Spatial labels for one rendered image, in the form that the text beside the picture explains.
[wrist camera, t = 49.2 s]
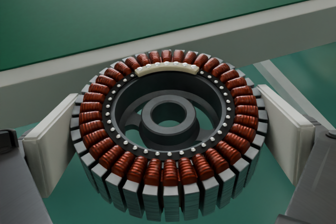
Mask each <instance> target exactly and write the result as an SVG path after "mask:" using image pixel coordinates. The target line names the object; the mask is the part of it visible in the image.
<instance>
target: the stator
mask: <svg viewBox="0 0 336 224"><path fill-rule="evenodd" d="M245 76H246V75H245V74H244V73H243V72H241V71H240V70H239V69H238V70H235V67H234V66H233V65H231V64H229V63H224V61H223V60H221V59H219V58H216V57H215V58H212V56H211V55H207V54H204V53H202V54H199V53H198V52H195V51H188V52H187V53H186V54H185V50H175V51H174V53H173V56H172V50H171V49H170V50H161V57H160V54H159V52H158V51H157V50H156V51H149V52H148V56H147V55H146V54H145V53H140V54H136V55H135V58H134V57H131V56H130V57H127V58H124V59H122V61H120V62H119V61H118V62H116V63H114V64H112V65H110V68H105V69H104V70H102V71H101V72H100V73H99V76H97V75H96V76H95V77H93V78H92V79H91V80H90V81H89V83H90V85H86V86H85V87H84V88H83V89H82V91H81V93H82V95H78V97H77V99H76V101H75V105H76V106H73V110H72V114H71V115H72V117H73V118H71V119H70V129H71V132H70V134H71V139H72V142H73V145H74V147H75V150H76V152H77V155H78V157H79V159H80V162H81V164H82V166H83V169H84V171H85V173H86V176H87V178H88V180H89V181H90V182H91V185H92V186H93V188H94V189H95V190H96V192H97V193H98V194H99V193H100V194H101V197H102V198H103V199H104V200H105V201H107V202H108V203H109V204H111V203H112V202H113V205H114V207H115V208H117V209H118V210H120V211H122V212H124V213H125V212H126V211H127V209H128V211H129V214H130V215H131V216H134V217H137V218H140V219H142V218H143V215H144V212H145V213H146V218H147V220H149V221H155V222H160V221H161V215H162V213H163V208H164V214H165V221H166V222H179V221H180V209H179V207H181V211H182V212H183V217H184V220H185V221H188V220H193V219H197V218H198V213H199V209H200V212H201V214H202V216H206V215H209V214H211V213H213V212H215V209H216V205H217V207H218V208H219V209H221V208H223V207H224V206H226V205H227V204H229V203H230V200H231V198H232V199H235V198H236V197H237V196H238V195H239V194H240V193H241V192H242V190H243V187H244V188H245V187H246V186H247V185H248V183H249V182H250V180H251V177H252V175H253V174H254V172H255V170H256V167H257V163H258V160H259V157H260V154H261V150H262V147H263V144H264V141H265V137H266V134H267V129H268V123H267V121H268V114H267V111H266V110H265V104H264V101H263V99H262V98H261V93H260V91H259V90H258V88H257V87H255V88H254V85H255V84H254V83H253V82H252V81H251V80H250V79H249V78H246V79H245ZM195 107H196V108H198V109H199V110H201V111H202V112H204V113H205V114H206V115H207V117H208V118H209V120H210V122H211V124H212V127H213V129H211V130H204V129H202V128H200V124H199V121H198V119H197V117H196V116H197V114H196V110H195ZM140 110H142V111H141V115H140V114H138V113H137V112H139V111H140ZM167 120H172V121H177V122H179V123H180V124H178V125H176V126H173V127H163V126H160V125H158V124H159V123H161V122H163V121H167ZM128 130H138V131H139V135H140V137H141V139H142V141H143V143H144V145H145V146H146V147H147V148H148V149H147V148H144V147H142V146H139V145H137V144H135V143H134V142H132V141H131V140H129V139H128V138H127V137H126V131H128Z"/></svg>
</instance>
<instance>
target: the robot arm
mask: <svg viewBox="0 0 336 224"><path fill-rule="evenodd" d="M257 88H258V90H259V91H260V93H261V98H262V99H263V101H264V104H265V110H266V111H267V116H268V121H267V123H268V126H267V133H266V136H265V140H264V143H265V144H266V146H267V147H268V149H269V150H270V152H271V153H272V155H273V156H274V158H275V159H276V161H277V162H278V164H279V165H280V167H281V168H282V170H283V171H284V173H285V174H286V176H287V177H288V179H289V180H290V182H291V183H292V185H294V186H295V187H296V188H295V191H294V193H293V196H292V198H291V200H290V203H289V205H288V207H287V210H286V212H285V215H282V214H279V215H278V217H277V219H276V221H275V223H274V224H336V130H328V129H327V128H326V127H324V126H323V125H321V123H319V122H318V121H317V120H316V119H314V118H313V117H311V116H308V115H306V114H300V113H299V112H297V111H296V110H295V109H294V108H293V107H292V106H290V105H289V104H288V103H287V102H286V101H284V100H283V99H282V98H281V97H280V96H279V95H277V94H276V93H275V92H274V91H273V90H271V89H270V88H269V87H268V86H267V85H266V84H263V85H257ZM78 95H79V94H78V93H74V94H70V95H69V96H68V97H66V98H65V99H64V100H63V101H62V102H61V103H60V104H59V105H58V106H57V107H56V108H55V109H54V110H53V111H52V112H50V113H49V114H48V115H47V116H46V117H45V118H44V119H43V120H42V121H41V122H40V123H39V124H38V125H37V126H36V127H35V128H31V129H29V130H27V131H25V132H24V133H23V134H22V135H21V136H20V137H19V138H17V133H16V130H15V129H11V128H7V129H0V224H53V223H52V220H51V218H50V216H49V214H48V211H47V209H46V207H45V204H44V202H43V200H42V198H48V197H49V196H50V195H51V193H52V191H53V190H54V188H55V186H56V185H57V183H58V181H59V180H60V178H61V176H62V175H63V173H64V171H65V169H66V168H67V166H68V164H69V163H70V161H71V159H72V158H73V156H74V154H75V152H76V150H75V147H74V144H73V141H72V138H71V129H70V120H71V118H73V117H72V111H73V107H74V106H76V104H75V101H76V99H77V97H78Z"/></svg>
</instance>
